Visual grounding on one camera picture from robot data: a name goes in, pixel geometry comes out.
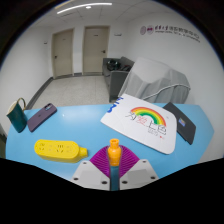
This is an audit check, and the white rainbow-print mouse pad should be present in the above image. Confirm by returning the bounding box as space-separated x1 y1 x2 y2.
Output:
100 93 177 156

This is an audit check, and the wall sign lettering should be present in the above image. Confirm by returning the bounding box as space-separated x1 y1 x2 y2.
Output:
139 23 202 44

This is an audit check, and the teal mug with gold handle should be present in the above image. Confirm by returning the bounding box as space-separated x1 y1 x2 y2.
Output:
5 97 29 134

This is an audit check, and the furniture under grey cover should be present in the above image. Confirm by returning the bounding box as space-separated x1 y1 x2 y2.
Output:
117 56 192 104

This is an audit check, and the yellow power strip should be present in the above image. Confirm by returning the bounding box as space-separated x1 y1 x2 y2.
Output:
33 138 89 164

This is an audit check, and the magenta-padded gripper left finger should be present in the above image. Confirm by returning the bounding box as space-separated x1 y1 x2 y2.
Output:
70 145 113 192

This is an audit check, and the black notebook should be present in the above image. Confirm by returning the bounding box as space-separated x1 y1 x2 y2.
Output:
162 101 197 146

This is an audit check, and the long ceiling light strip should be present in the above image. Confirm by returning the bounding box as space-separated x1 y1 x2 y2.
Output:
56 2 114 16

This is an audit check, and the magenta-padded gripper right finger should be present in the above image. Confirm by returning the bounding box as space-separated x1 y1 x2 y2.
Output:
116 145 160 192

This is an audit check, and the black bag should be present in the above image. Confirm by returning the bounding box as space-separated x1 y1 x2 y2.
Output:
106 58 132 72

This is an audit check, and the beige door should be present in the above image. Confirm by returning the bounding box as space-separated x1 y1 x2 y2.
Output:
81 25 111 75
50 28 75 80

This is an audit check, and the purple smartphone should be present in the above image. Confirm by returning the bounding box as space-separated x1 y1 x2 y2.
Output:
26 102 58 133

